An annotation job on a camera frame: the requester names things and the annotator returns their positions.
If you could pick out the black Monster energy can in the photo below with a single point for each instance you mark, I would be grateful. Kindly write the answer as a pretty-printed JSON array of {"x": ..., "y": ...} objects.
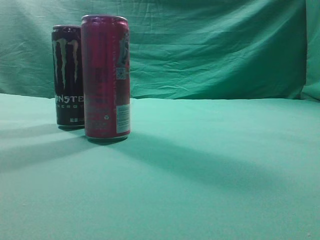
[{"x": 68, "y": 76}]

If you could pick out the green table cloth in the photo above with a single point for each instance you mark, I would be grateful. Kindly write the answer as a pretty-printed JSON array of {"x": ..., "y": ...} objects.
[{"x": 189, "y": 170}]

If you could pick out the pink energy drink can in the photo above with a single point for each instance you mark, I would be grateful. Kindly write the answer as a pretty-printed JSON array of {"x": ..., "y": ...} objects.
[{"x": 106, "y": 77}]

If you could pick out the green backdrop cloth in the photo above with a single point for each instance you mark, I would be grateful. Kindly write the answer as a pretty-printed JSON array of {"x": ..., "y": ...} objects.
[{"x": 179, "y": 49}]

